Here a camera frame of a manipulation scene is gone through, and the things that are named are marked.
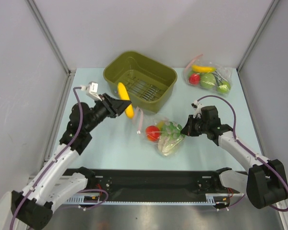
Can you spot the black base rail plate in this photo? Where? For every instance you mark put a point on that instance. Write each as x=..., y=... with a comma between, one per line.
x=159, y=187

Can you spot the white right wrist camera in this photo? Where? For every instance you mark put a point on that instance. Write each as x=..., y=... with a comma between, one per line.
x=197, y=106

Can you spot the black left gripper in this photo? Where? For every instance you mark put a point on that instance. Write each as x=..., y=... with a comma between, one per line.
x=114, y=107

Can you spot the yellow fake lemon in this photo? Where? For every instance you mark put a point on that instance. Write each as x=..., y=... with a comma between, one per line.
x=160, y=124

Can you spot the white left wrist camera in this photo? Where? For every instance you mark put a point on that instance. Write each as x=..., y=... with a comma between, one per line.
x=91, y=90

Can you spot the olive green plastic bin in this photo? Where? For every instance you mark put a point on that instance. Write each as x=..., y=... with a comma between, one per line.
x=148, y=82

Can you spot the clear zip top bag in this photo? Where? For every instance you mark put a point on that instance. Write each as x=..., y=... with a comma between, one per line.
x=142, y=120

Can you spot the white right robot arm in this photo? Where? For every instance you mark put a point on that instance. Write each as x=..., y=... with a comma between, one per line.
x=265, y=181

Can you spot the right aluminium frame post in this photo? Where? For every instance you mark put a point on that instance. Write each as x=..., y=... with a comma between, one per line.
x=259, y=31

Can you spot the large green fake apple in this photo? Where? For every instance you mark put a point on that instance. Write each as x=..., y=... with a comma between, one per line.
x=207, y=81

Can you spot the red fake tomato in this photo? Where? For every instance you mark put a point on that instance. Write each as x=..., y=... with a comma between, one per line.
x=152, y=133
x=194, y=79

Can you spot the far clear zip bag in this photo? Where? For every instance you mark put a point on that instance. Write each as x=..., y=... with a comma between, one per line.
x=222, y=73

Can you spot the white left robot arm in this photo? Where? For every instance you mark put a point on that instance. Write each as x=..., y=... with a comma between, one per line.
x=37, y=202

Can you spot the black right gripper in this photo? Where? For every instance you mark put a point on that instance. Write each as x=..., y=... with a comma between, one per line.
x=190, y=126

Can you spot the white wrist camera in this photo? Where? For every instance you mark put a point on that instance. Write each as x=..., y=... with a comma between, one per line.
x=91, y=90
x=197, y=106

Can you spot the clear zip bag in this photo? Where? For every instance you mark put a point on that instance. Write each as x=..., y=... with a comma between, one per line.
x=222, y=73
x=142, y=120

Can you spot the aluminium frame post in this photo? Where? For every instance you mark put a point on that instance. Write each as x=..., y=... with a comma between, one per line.
x=259, y=31
x=47, y=34

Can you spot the small green fake apple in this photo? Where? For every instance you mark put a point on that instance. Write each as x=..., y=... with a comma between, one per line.
x=224, y=87

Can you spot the left aluminium frame post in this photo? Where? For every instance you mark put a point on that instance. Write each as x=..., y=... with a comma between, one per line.
x=47, y=34

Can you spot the fake napa cabbage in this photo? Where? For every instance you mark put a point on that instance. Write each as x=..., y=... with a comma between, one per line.
x=170, y=138

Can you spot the yellow fake banana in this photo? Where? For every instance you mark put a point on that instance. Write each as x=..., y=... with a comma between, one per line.
x=203, y=69
x=123, y=94

